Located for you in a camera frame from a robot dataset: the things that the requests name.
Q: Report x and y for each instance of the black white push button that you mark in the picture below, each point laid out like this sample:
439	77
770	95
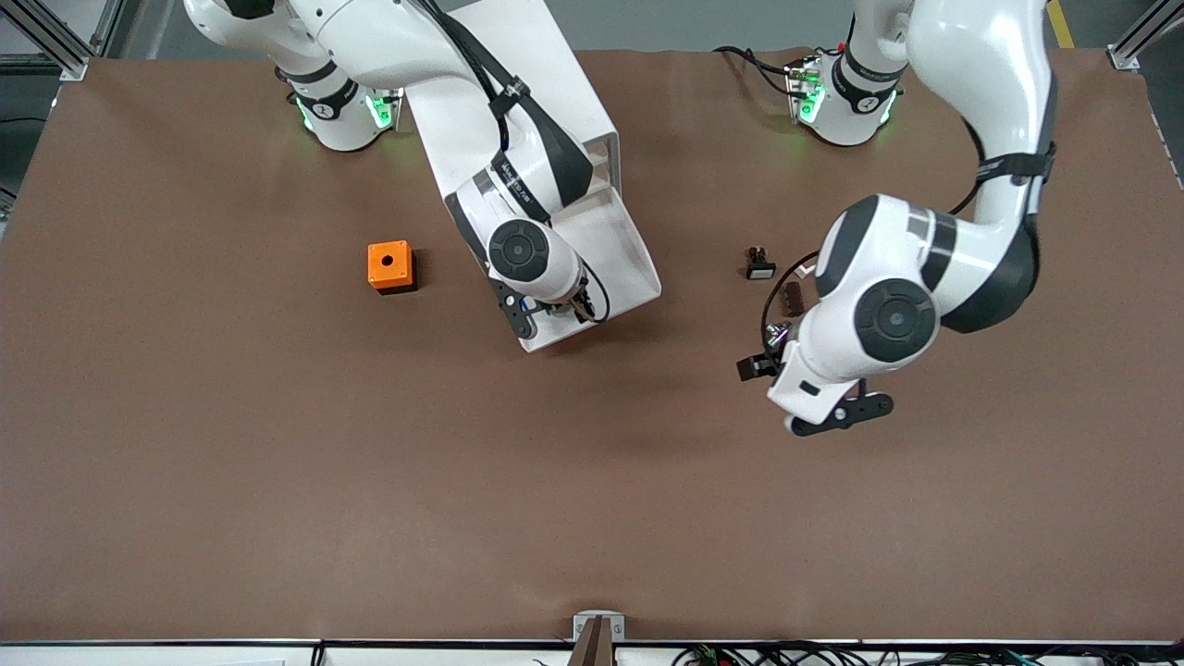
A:
760	268

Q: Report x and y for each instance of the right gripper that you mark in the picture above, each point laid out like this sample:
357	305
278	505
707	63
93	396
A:
572	306

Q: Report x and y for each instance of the silver metal key switch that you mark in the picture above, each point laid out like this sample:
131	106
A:
775	333

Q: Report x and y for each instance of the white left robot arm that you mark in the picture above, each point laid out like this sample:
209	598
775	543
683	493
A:
980	55

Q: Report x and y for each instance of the orange box with hole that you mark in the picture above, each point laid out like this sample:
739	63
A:
388	264

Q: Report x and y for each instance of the white table edge rail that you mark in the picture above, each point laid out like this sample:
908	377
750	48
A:
185	655

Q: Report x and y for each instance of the white curved plastic arc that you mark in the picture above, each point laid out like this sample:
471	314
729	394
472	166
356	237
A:
801	270

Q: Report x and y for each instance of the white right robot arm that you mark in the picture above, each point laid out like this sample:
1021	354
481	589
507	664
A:
388	37

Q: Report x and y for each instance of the brown terminal block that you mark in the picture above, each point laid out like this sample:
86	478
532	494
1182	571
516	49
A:
791	301

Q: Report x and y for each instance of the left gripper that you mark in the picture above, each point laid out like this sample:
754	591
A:
770	354

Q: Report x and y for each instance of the grey metal bracket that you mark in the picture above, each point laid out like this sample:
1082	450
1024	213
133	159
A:
581	624

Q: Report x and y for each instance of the aluminium frame profile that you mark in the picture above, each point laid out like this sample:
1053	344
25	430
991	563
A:
1138	42
55	42

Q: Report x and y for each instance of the brown table cover mat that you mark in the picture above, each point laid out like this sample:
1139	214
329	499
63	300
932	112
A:
592	481

